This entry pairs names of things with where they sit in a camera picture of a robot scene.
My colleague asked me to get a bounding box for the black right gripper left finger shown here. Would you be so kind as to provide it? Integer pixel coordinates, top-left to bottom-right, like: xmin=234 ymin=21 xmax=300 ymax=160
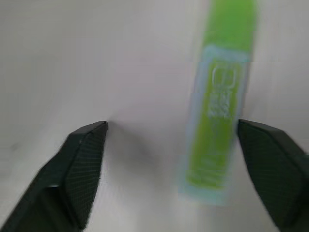
xmin=0 ymin=120 xmax=109 ymax=232

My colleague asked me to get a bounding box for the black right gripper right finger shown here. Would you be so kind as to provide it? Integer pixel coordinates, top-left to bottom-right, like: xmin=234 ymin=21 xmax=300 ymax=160
xmin=237 ymin=118 xmax=309 ymax=232

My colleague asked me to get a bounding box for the green highlighter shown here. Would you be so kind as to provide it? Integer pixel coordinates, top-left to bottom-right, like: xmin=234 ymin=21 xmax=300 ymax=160
xmin=178 ymin=0 xmax=257 ymax=203

